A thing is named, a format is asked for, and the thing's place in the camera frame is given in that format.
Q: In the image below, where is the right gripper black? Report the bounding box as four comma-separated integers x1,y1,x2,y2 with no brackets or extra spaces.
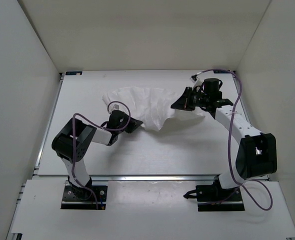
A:
171,87,210,112

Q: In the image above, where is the white pleated skirt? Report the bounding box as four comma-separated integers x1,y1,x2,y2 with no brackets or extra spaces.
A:
102,86,205,132

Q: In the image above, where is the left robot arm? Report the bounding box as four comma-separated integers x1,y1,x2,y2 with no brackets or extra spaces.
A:
51,110,143,201

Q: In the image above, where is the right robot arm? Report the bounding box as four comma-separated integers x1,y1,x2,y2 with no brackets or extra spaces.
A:
170,78,277,201

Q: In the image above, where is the right blue corner label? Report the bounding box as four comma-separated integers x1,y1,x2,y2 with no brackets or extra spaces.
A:
213,69,231,74

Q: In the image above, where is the blue corner label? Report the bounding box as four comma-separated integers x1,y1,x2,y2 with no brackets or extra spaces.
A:
65,71,83,76
213,69,231,74

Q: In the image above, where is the left blue corner label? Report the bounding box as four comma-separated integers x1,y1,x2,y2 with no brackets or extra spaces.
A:
65,71,83,76

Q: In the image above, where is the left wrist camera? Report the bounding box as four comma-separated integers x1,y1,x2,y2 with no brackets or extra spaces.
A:
107,103,129,129

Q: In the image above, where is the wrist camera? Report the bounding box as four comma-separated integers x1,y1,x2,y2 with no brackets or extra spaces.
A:
107,103,129,129
190,72,203,89

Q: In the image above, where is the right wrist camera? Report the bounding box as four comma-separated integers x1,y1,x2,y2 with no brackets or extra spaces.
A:
190,72,203,89

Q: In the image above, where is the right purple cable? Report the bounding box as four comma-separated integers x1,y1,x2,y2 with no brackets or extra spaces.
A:
197,69,274,211

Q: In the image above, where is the purple cable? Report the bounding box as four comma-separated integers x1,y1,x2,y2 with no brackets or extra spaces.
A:
197,69,274,211
68,101,132,210

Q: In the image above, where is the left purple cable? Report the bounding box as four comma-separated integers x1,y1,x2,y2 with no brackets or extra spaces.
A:
68,101,132,210

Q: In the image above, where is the aluminium front rail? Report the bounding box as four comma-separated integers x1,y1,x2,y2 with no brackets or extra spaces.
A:
90,174,215,182

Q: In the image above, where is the aluminium left side rail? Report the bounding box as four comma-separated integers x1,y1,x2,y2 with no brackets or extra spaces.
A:
32,72,65,176

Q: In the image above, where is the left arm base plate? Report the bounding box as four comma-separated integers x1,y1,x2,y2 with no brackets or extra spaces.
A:
60,185,108,211

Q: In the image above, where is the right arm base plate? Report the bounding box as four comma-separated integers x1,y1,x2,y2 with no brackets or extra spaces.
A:
183,183,245,212

